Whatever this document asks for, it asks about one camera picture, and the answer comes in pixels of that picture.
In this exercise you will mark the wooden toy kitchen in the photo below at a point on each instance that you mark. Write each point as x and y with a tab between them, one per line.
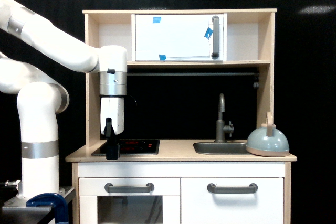
254	30

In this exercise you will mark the blue toy teapot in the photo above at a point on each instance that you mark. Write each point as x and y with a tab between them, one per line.
267	140

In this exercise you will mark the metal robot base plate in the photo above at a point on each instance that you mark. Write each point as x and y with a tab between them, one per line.
18	203

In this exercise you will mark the blue tape top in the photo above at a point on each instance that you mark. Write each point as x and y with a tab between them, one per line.
156	20

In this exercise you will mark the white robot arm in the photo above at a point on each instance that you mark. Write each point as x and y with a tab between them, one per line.
40	98

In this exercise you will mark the blue tape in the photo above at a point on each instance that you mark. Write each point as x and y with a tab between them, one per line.
208	33
162	57
156	20

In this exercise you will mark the white cabinet door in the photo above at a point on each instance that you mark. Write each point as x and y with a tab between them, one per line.
200	206

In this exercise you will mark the blue tape bottom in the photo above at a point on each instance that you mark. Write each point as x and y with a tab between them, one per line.
162	57

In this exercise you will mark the white microwave door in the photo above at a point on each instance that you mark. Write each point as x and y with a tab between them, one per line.
178	36

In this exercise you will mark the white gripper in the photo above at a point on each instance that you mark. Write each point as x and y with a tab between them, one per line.
112	124

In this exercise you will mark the black stove top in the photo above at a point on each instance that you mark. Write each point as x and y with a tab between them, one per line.
139	146

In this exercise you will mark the blue clamp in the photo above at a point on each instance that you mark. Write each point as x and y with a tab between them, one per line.
54	200

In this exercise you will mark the dark hanging rail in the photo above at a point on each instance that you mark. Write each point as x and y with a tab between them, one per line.
196	74

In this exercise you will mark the grey cabinet door handle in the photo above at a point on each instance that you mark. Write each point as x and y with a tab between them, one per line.
250	189

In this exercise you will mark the white oven door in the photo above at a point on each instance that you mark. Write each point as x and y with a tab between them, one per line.
159	206

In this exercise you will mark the blue tape right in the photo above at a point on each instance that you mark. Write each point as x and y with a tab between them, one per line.
208	33

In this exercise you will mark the grey faucet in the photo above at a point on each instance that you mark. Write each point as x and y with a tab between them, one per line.
221	127

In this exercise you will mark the grey oven door handle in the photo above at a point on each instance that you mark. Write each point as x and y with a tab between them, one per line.
110	188

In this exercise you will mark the grey sink basin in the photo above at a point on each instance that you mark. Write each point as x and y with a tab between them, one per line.
214	148

